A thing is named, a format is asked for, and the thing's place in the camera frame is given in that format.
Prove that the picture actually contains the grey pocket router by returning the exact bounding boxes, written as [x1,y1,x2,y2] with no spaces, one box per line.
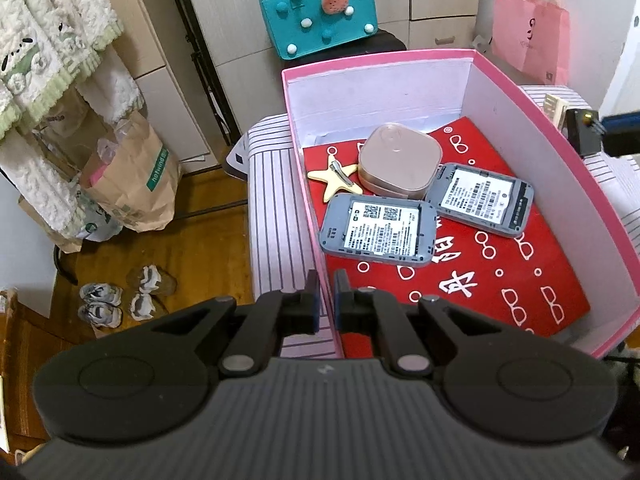
[319,194,437,266]
[425,162,535,238]

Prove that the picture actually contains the pink cardboard box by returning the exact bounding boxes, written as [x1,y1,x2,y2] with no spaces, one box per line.
[281,49,639,358]

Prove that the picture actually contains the black rectangular battery cover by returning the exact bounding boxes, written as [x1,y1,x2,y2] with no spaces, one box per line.
[565,108,601,158]

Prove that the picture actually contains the beige plastic comb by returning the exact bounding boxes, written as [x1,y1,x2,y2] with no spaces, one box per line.
[542,93,570,129]

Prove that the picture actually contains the grey pocket router open back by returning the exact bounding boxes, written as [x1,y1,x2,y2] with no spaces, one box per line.
[319,194,437,266]

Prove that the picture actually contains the pink paper gift bag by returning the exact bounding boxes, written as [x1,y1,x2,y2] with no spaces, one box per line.
[491,0,570,86]

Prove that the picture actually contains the brown slipper pair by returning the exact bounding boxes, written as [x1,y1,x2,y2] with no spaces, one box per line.
[125,264,177,322]

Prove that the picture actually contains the gold star hair clip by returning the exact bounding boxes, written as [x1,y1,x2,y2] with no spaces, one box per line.
[307,154,363,204]

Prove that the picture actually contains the pink square compact case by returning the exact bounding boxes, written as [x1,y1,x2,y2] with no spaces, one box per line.
[358,122,442,200]

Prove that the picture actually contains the grey sneaker pair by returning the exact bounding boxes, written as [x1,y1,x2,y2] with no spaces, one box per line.
[78,283,124,328]

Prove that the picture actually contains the brown paper shopping bag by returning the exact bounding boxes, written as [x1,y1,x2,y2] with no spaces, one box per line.
[79,112,181,233]

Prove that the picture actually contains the white wardrobe cabinet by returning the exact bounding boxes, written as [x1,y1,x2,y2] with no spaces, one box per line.
[111,0,480,160]

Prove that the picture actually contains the black suitcase under handbag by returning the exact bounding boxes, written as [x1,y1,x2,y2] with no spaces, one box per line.
[283,29,407,68]

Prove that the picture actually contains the teal felt handbag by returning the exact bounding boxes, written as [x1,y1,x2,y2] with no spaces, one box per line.
[258,0,378,61]

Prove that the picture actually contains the cream knitted cardigan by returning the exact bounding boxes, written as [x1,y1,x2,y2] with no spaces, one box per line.
[1,0,144,240]

